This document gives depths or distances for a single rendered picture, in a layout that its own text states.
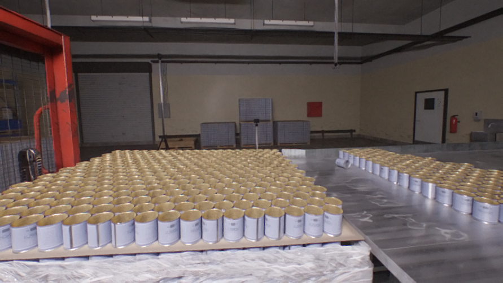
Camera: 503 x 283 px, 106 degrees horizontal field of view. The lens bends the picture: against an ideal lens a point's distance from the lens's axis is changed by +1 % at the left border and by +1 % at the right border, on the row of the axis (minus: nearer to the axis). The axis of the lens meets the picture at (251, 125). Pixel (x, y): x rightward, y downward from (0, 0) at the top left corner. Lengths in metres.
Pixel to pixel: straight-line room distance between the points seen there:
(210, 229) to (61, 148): 1.45
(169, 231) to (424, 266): 0.75
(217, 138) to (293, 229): 7.49
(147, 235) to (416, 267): 0.79
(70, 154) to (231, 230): 1.46
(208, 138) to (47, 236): 7.47
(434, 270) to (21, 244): 1.18
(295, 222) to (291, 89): 9.66
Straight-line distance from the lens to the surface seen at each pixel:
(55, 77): 1.93
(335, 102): 11.13
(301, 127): 8.60
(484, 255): 1.00
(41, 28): 1.77
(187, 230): 0.70
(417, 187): 1.38
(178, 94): 10.03
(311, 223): 0.74
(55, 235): 0.87
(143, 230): 0.73
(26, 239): 0.91
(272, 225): 0.70
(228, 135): 8.05
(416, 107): 9.39
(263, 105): 8.13
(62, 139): 1.91
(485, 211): 1.21
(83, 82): 11.88
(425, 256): 0.88
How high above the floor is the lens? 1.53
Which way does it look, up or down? 4 degrees down
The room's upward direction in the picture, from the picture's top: 1 degrees counter-clockwise
